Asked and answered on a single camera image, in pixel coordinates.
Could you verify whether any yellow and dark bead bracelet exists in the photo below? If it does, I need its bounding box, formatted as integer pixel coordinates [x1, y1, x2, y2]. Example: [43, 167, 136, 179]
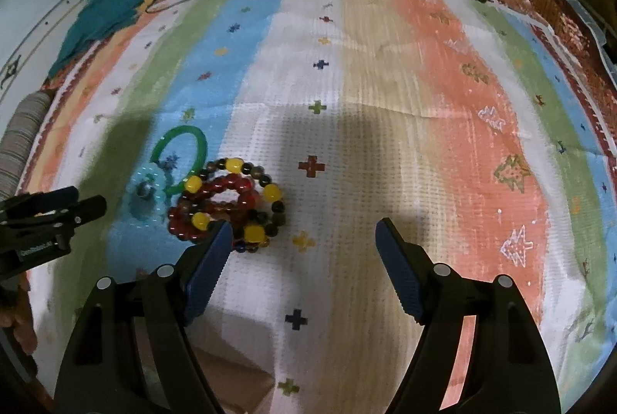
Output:
[182, 156, 287, 249]

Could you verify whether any striped grey rolled cloth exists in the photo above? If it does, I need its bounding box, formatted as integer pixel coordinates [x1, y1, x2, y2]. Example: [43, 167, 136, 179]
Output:
[0, 91, 53, 200]

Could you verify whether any person's left hand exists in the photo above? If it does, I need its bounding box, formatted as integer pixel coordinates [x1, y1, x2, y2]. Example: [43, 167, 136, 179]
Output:
[1, 273, 38, 355]

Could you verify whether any green jade bangle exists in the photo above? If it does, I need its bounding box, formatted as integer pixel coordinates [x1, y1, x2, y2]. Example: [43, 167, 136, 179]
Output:
[150, 125, 208, 197]

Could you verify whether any striped colourful mat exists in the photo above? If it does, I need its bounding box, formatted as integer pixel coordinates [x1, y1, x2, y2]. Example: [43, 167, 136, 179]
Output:
[23, 0, 616, 413]

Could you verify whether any red bead bracelet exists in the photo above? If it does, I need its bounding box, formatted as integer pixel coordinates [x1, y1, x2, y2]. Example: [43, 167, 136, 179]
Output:
[166, 171, 256, 246]

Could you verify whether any light blue bead bracelet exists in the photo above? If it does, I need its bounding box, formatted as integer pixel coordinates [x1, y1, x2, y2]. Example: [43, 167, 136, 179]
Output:
[122, 162, 171, 229]

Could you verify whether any clear plastic bin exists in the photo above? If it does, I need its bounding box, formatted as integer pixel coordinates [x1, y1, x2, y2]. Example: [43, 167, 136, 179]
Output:
[567, 0, 616, 85]

